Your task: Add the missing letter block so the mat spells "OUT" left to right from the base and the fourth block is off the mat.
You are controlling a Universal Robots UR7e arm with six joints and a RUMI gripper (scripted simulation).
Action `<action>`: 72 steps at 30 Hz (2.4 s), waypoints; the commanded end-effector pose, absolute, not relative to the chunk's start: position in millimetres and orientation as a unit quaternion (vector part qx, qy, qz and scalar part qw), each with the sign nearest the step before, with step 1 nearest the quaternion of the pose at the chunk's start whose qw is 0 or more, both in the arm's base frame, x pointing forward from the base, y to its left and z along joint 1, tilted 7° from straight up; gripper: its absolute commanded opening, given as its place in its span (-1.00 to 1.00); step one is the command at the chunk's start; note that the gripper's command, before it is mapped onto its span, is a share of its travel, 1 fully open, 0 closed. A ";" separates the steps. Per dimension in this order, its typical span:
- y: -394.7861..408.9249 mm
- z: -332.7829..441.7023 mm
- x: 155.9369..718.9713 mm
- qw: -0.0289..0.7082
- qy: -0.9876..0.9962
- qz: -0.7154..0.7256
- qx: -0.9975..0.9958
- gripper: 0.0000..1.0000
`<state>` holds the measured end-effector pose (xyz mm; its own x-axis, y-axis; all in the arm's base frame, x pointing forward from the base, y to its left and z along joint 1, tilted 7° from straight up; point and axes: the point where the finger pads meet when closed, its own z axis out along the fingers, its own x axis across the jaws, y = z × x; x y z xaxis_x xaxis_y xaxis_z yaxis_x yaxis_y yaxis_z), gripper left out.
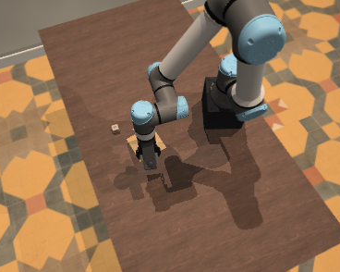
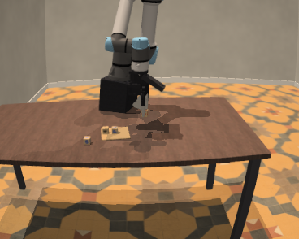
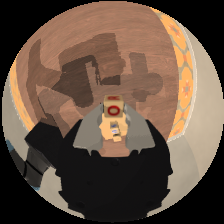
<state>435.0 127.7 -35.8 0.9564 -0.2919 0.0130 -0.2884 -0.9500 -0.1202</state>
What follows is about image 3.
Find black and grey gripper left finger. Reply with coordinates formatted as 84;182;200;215
55;102;104;178

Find tan letter block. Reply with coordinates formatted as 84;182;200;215
110;123;119;134
113;133;121;141
104;95;124;118

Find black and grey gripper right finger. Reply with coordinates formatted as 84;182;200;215
123;102;173;176

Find tan flat mat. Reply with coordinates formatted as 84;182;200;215
100;113;127;140

